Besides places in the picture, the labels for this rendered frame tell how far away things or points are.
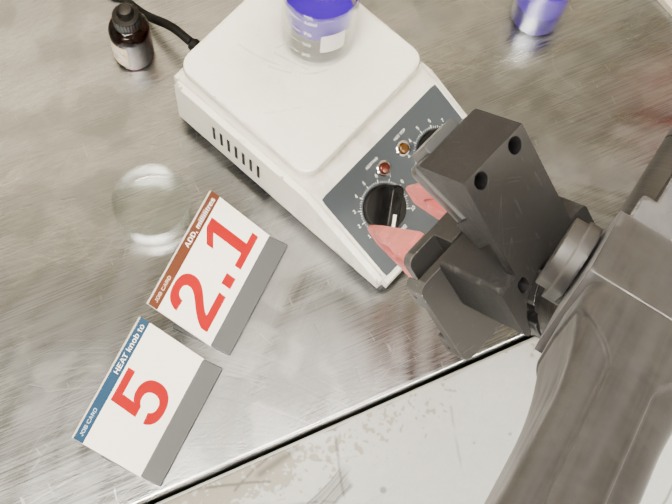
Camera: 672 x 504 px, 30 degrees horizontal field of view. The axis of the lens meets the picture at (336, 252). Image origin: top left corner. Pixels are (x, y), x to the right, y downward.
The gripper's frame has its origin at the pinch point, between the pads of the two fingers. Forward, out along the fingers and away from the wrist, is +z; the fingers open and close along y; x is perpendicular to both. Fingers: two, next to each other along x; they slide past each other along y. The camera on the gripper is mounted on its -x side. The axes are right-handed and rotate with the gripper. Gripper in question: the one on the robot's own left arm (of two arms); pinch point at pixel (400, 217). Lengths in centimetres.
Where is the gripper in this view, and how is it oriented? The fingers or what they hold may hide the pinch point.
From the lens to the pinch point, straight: 76.6
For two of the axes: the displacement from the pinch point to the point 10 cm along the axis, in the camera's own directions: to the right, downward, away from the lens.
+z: -5.8, -3.0, 7.5
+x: 4.5, 6.5, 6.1
